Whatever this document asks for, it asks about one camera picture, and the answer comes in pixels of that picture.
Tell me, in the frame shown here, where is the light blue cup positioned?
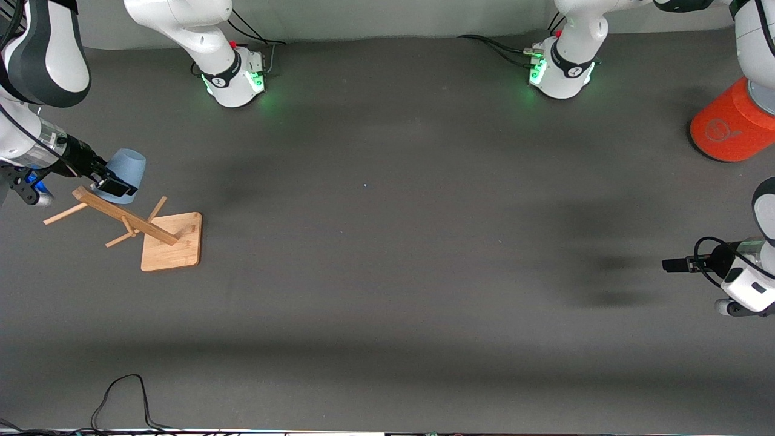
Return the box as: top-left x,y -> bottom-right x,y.
91,148 -> 147,203

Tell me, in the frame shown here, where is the wooden mug tree rack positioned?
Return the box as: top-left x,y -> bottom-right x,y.
44,186 -> 202,272

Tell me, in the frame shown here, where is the orange cylinder with grey top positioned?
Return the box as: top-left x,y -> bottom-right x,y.
690,76 -> 775,163

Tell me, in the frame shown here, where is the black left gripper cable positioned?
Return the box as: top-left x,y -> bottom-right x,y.
693,236 -> 775,289

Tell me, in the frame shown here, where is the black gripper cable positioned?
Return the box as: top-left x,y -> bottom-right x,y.
693,236 -> 775,289
0,0 -> 68,176

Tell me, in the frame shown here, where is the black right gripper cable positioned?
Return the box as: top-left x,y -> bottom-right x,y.
0,0 -> 68,176

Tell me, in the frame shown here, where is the black right arm base cable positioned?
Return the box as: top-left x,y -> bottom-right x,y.
227,8 -> 286,77

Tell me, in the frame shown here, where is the black arm base cable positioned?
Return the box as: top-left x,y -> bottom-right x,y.
457,12 -> 567,68
227,8 -> 286,77

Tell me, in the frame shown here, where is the black cable loop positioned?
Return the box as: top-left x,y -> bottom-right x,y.
91,374 -> 182,434

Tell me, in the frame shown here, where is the black left arm base cable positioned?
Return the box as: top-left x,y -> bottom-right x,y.
457,12 -> 567,68

